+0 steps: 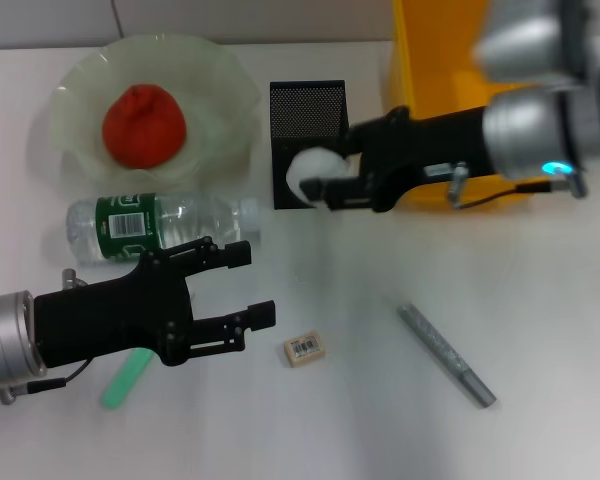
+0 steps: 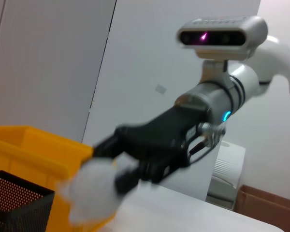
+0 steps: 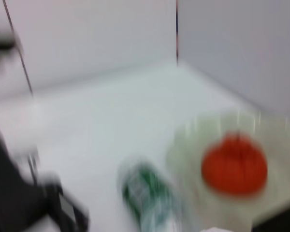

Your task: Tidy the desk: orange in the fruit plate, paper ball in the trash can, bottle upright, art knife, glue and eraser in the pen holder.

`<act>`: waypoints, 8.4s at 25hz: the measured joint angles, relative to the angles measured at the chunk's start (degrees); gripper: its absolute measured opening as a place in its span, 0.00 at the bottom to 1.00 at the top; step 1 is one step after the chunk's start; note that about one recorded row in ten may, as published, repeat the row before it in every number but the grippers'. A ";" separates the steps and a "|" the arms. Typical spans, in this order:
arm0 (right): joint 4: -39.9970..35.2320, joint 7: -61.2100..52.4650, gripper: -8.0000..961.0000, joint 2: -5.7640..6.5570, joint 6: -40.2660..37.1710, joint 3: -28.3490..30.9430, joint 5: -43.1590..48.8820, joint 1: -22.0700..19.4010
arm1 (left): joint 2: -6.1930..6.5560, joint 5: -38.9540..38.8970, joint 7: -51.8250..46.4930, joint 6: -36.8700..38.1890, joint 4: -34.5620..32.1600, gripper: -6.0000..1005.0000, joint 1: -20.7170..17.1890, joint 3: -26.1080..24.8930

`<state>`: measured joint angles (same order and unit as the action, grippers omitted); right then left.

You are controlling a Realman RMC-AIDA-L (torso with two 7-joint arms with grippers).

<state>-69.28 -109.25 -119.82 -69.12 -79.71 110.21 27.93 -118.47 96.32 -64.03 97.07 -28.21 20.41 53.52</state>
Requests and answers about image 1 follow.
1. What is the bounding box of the white paper ball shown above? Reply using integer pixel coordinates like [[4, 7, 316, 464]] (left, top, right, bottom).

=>
[[284, 145, 355, 208]]

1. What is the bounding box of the black mesh pen holder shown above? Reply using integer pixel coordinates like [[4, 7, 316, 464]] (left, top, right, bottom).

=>
[[268, 78, 354, 211]]

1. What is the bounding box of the yellow plastic bin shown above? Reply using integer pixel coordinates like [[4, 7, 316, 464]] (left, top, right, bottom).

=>
[[388, 0, 551, 215]]

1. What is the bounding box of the mint green pen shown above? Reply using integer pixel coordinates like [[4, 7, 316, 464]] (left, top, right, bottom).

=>
[[98, 347, 155, 411]]

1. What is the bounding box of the right wrist cable with plugs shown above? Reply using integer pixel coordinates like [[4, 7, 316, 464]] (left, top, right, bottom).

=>
[[446, 161, 590, 212]]

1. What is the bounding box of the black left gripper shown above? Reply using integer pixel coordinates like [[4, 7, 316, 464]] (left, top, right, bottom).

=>
[[32, 236, 278, 370]]

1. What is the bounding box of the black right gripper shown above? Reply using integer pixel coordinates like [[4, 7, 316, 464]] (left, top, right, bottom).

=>
[[298, 104, 497, 215]]

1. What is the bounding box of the pale green glass fruit plate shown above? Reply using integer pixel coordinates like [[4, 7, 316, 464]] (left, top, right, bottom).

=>
[[46, 32, 262, 195]]

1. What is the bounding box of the clear green-label water bottle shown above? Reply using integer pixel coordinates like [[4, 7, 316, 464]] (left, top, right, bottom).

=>
[[64, 191, 262, 267]]

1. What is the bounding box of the beige eraser with barcode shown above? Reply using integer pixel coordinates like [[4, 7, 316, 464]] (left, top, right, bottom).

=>
[[282, 328, 329, 370]]

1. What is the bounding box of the grey pen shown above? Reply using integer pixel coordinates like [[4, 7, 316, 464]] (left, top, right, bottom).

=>
[[396, 302, 498, 410]]

